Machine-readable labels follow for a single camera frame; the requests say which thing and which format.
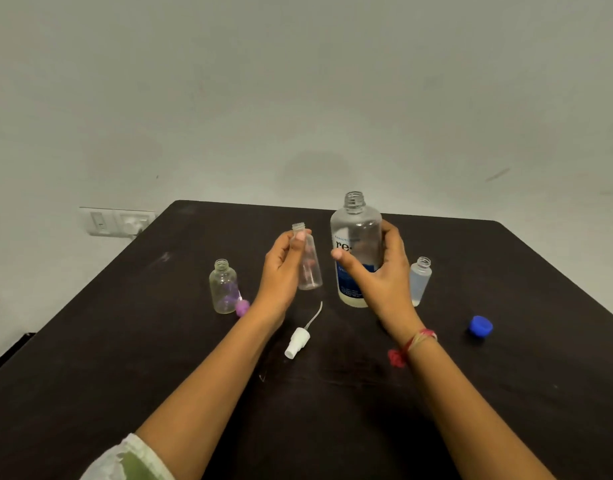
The person's right hand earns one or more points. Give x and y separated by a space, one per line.
389 294

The person's left hand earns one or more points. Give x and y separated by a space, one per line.
279 279

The small clear bottle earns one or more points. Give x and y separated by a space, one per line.
419 282
311 269

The purple spray cap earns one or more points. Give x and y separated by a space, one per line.
242 308

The small round bottle purple print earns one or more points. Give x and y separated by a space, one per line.
223 289

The white spray cap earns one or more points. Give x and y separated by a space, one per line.
297 342

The large clear bottle blue label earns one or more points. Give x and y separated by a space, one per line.
356 229

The blue screw cap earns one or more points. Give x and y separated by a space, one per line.
481 326

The person's right forearm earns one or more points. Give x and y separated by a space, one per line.
471 419

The person's left forearm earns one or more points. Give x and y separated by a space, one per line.
206 404

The red thread wristband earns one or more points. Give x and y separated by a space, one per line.
396 358

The white plug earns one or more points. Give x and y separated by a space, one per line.
134 224

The green floral left sleeve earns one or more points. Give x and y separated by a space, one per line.
126 459

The black skirting board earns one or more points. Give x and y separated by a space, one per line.
6 357

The white wall socket panel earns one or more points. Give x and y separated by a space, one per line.
99 222

